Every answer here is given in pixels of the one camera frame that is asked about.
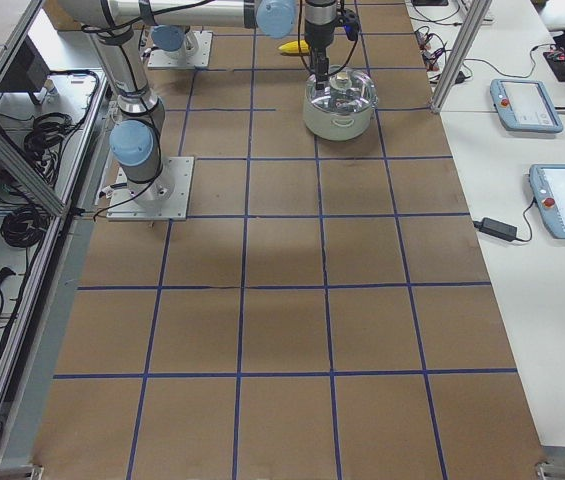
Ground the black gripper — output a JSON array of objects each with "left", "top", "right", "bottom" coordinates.
[{"left": 303, "top": 0, "right": 338, "bottom": 91}]

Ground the yellow corn cob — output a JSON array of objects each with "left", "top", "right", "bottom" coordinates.
[{"left": 278, "top": 40, "right": 309, "bottom": 56}]

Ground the glass pot lid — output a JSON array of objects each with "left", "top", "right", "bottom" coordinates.
[{"left": 305, "top": 68, "right": 378, "bottom": 115}]

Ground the pale green cooking pot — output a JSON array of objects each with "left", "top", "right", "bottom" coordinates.
[{"left": 303, "top": 93, "right": 376, "bottom": 141}]

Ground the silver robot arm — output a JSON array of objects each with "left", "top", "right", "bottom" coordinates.
[
  {"left": 151, "top": 25, "right": 199, "bottom": 59},
  {"left": 61, "top": 0, "right": 344, "bottom": 207}
]

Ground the far blue teach pendant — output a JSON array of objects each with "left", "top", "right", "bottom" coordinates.
[{"left": 490, "top": 79, "right": 563, "bottom": 134}]

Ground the black power adapter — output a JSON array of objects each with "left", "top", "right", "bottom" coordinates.
[{"left": 473, "top": 217, "right": 518, "bottom": 242}]

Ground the black box on shelf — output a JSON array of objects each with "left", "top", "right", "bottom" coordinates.
[{"left": 0, "top": 36, "right": 51, "bottom": 105}]

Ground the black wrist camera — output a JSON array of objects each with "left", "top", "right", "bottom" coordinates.
[{"left": 338, "top": 8, "right": 361, "bottom": 42}]

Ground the aluminium frame post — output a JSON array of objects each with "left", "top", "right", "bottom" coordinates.
[{"left": 430, "top": 0, "right": 491, "bottom": 114}]

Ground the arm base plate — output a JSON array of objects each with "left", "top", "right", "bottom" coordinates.
[
  {"left": 106, "top": 156, "right": 194, "bottom": 221},
  {"left": 148, "top": 30, "right": 213, "bottom": 70}
]

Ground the black coiled cable bundle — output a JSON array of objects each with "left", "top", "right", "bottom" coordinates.
[{"left": 23, "top": 112, "right": 79, "bottom": 174}]

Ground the aluminium side frame rail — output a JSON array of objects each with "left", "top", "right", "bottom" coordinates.
[{"left": 0, "top": 126, "right": 68, "bottom": 217}]

